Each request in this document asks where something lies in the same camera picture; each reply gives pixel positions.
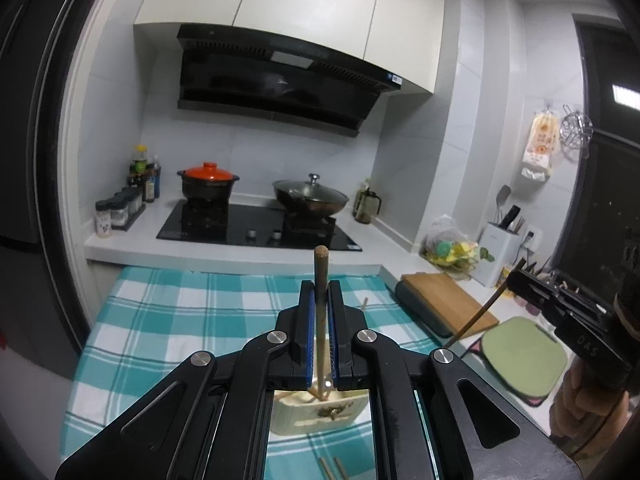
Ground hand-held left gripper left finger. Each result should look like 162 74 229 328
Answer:
55 280 318 480

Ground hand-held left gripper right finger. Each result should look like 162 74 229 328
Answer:
329 280 584 480

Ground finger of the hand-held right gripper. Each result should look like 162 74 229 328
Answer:
505 272 601 332
515 267 617 311

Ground dark wooden chopstick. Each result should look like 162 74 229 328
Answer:
442 258 526 349

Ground wooden cooking utensil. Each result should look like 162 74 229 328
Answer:
312 244 331 402

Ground beige utensil holder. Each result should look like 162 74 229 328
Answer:
270 337 371 436

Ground person's right hand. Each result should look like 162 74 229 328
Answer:
549 360 632 457

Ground green padded mat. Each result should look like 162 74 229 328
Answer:
462 316 570 407

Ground white knife block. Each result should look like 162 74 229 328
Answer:
472 225 527 289

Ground wooden cutting board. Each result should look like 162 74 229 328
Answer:
401 272 500 339

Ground grey kitchen spatula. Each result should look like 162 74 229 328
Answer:
494 185 512 227

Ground clear plastic bag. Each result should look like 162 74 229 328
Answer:
419 215 482 272

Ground dark glass door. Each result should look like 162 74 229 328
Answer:
552 17 640 311

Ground black glass cooktop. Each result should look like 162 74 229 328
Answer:
156 200 364 253

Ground dark metal wok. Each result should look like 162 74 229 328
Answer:
272 182 350 219

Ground glass french press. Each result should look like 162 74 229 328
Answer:
352 178 384 225

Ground hanging printed bag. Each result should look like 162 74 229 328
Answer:
519 109 560 181

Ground glass wok lid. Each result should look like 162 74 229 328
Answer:
277 173 343 201

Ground teal checked tablecloth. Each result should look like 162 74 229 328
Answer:
60 266 447 480

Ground black clay pot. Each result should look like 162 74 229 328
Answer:
176 172 240 204

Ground orange pot lid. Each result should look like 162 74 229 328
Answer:
183 162 234 182

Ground group of condiment bottles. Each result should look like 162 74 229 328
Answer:
109 186 146 231

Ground white-labelled seasoning jar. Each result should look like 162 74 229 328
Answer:
94 200 114 238

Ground yellow-capped sauce bottle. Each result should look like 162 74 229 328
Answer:
130 144 150 189

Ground black range hood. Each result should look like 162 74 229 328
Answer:
176 23 405 139

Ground dark refrigerator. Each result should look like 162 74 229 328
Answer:
0 0 97 480

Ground hanging wire rack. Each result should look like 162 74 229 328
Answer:
559 104 594 159

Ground white wall cabinets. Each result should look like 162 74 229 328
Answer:
133 0 447 95

